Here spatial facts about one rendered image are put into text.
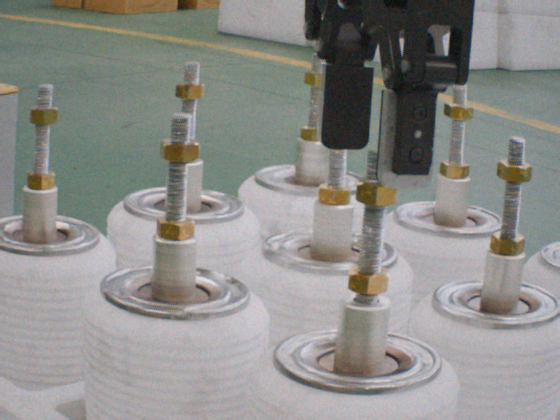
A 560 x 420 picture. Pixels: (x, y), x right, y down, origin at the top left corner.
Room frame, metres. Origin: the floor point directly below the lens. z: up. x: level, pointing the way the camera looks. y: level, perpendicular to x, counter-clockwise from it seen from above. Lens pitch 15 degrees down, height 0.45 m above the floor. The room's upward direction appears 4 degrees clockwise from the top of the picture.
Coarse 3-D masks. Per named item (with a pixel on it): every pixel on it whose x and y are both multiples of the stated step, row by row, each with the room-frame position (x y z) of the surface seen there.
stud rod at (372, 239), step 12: (372, 156) 0.51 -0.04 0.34; (372, 168) 0.51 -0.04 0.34; (372, 180) 0.51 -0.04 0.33; (372, 216) 0.51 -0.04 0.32; (384, 216) 0.51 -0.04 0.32; (372, 228) 0.51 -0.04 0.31; (372, 240) 0.51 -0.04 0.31; (372, 252) 0.51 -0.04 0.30; (360, 264) 0.51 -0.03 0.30; (372, 264) 0.51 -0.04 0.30; (360, 300) 0.51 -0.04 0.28; (372, 300) 0.51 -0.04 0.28
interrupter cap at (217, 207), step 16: (144, 192) 0.78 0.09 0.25; (160, 192) 0.78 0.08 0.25; (208, 192) 0.79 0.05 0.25; (128, 208) 0.74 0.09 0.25; (144, 208) 0.74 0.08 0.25; (160, 208) 0.76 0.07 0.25; (208, 208) 0.76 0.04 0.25; (224, 208) 0.75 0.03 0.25; (240, 208) 0.75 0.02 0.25; (208, 224) 0.73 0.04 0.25
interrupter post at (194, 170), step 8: (200, 160) 0.76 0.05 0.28; (168, 168) 0.76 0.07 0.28; (192, 168) 0.75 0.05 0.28; (200, 168) 0.76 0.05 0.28; (192, 176) 0.75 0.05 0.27; (200, 176) 0.76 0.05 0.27; (192, 184) 0.75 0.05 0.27; (200, 184) 0.76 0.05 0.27; (192, 192) 0.75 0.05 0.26; (200, 192) 0.76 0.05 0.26; (192, 200) 0.75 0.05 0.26; (200, 200) 0.76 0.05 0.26; (192, 208) 0.75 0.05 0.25
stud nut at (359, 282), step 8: (352, 272) 0.51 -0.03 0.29; (360, 272) 0.51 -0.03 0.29; (384, 272) 0.51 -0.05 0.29; (352, 280) 0.51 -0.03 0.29; (360, 280) 0.51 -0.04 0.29; (368, 280) 0.51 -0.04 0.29; (376, 280) 0.51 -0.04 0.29; (384, 280) 0.51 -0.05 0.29; (352, 288) 0.51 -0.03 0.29; (360, 288) 0.51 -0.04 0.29; (368, 288) 0.51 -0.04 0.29; (376, 288) 0.51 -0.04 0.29; (384, 288) 0.51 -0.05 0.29
